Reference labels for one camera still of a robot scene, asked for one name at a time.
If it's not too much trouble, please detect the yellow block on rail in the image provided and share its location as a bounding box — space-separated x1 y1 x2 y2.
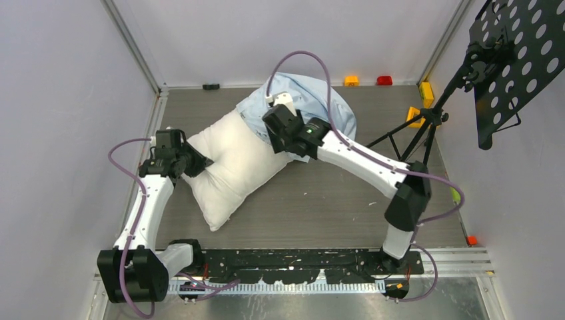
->
418 81 435 109

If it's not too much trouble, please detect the green block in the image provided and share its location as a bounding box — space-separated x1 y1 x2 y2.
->
450 187 462 205

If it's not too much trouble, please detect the red toy block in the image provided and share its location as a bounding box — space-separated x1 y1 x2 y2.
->
376 75 393 86

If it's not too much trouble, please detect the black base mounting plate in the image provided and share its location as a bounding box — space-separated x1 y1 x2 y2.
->
183 249 424 285

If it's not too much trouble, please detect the small black wall object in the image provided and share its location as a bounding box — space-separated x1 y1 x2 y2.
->
202 83 221 91

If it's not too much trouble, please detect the slotted cable duct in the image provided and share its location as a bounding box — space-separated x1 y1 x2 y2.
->
167 280 386 295

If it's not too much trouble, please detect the black tripod stand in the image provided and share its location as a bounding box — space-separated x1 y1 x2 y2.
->
366 37 514 164

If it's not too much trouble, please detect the white pillow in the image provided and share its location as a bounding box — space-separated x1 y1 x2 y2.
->
183 110 292 231

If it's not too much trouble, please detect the small orange block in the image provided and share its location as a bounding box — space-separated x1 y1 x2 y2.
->
466 236 478 247

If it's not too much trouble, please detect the yellow block near tripod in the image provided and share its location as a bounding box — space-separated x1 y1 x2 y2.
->
406 106 425 129

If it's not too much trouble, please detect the light blue pillowcase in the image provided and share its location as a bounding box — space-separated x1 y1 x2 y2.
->
236 72 357 166

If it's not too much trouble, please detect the black perforated stand plate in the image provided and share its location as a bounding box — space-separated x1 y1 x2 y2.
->
466 0 564 150

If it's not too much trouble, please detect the orange toy block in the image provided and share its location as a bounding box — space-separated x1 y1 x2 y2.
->
344 75 360 87

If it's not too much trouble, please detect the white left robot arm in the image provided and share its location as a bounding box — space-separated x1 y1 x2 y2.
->
97 129 213 303

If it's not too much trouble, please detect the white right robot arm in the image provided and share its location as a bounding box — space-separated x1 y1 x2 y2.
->
262 92 431 274

